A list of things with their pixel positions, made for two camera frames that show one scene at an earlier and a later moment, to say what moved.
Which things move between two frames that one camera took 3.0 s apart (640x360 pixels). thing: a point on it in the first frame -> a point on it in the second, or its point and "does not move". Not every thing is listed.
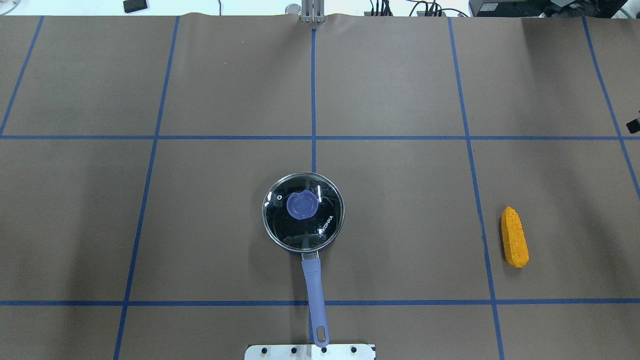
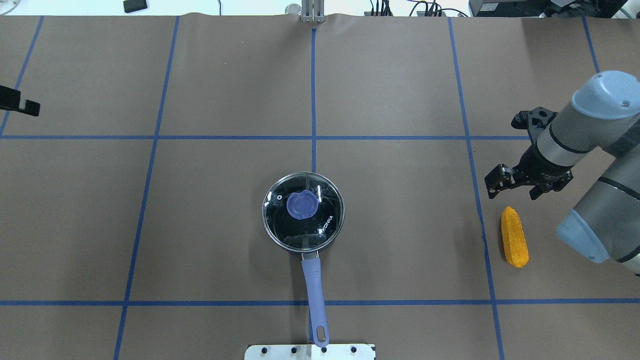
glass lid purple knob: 303,212 does not move
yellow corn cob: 515,245 does not move
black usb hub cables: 431,8 does not move
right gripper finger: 633,126 -> 533,168
